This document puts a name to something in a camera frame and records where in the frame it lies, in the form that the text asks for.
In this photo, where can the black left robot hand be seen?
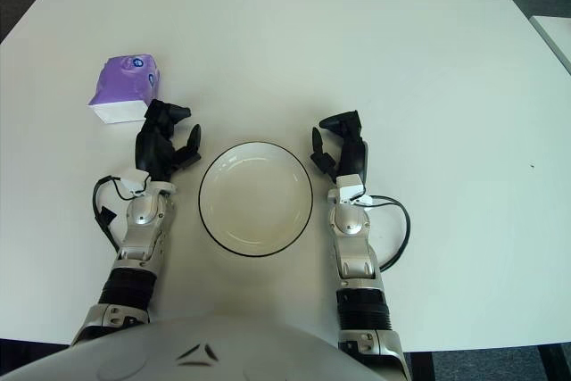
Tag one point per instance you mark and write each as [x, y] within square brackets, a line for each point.
[154, 149]

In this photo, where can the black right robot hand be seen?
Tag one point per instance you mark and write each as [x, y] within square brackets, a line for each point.
[354, 153]

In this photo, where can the purple tissue paper pack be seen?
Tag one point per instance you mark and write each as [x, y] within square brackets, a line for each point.
[120, 82]

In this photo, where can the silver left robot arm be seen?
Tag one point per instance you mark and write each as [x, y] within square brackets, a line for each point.
[143, 211]

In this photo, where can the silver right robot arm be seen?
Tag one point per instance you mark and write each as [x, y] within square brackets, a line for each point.
[352, 220]

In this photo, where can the white plate with black rim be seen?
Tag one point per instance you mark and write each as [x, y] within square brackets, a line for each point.
[254, 202]

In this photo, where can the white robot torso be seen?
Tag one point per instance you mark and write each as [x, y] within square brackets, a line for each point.
[178, 345]

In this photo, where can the black table leg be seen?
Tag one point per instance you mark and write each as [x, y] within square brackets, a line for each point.
[421, 367]
[551, 365]

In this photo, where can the white side table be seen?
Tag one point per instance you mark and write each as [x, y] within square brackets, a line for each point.
[557, 33]

